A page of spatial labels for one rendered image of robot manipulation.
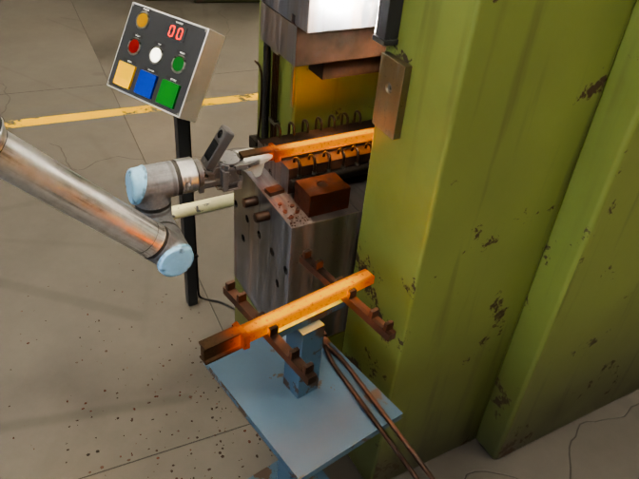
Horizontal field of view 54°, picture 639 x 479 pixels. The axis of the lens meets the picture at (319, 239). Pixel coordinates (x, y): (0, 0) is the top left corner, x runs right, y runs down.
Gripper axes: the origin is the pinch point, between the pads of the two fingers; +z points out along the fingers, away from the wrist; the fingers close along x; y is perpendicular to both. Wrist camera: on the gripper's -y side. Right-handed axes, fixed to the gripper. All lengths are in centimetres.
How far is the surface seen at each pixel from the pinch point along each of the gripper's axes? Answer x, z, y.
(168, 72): -47.8, -11.1, -5.1
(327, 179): 13.8, 11.2, 2.8
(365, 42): 7.6, 22.2, -30.2
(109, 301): -72, -36, 101
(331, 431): 63, -12, 35
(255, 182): -0.9, -2.8, 9.3
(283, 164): 4.5, 3.0, 1.9
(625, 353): 59, 110, 69
